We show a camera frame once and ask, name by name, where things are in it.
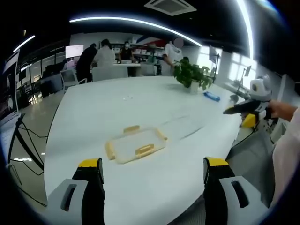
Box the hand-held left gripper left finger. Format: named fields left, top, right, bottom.
left=44, top=157, right=105, bottom=225

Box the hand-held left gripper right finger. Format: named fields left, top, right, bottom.
left=202, top=156, right=270, bottom=225

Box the clear lid with yellow plastic buckles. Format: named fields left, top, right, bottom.
left=104, top=125, right=168, bottom=165

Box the person's right hand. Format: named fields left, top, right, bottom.
left=269, top=100, right=296, bottom=122

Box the blue cloth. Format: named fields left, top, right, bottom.
left=202, top=91, right=221, bottom=102

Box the green potted plant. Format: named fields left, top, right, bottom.
left=172, top=58, right=214, bottom=95

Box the curved ceiling light strip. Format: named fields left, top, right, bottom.
left=236, top=0, right=258, bottom=62

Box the storage shelf with boxes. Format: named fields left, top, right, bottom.
left=131, top=42, right=166, bottom=64

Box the ceiling air vent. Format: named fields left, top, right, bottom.
left=143, top=0, right=197, bottom=16

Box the white office chair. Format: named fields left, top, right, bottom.
left=59, top=68, right=89, bottom=91

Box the long ceiling light strip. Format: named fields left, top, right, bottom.
left=69, top=15, right=203, bottom=47

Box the bright computer monitor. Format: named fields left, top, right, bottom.
left=65, top=44, right=84, bottom=60

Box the short ceiling light strip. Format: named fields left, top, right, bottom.
left=12, top=35, right=36, bottom=53

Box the black cable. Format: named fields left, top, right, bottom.
left=8, top=112, right=49, bottom=176

